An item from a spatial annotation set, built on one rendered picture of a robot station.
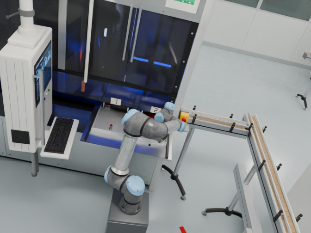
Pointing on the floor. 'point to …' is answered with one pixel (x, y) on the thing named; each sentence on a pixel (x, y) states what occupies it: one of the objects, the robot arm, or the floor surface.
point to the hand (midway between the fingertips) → (159, 142)
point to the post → (187, 75)
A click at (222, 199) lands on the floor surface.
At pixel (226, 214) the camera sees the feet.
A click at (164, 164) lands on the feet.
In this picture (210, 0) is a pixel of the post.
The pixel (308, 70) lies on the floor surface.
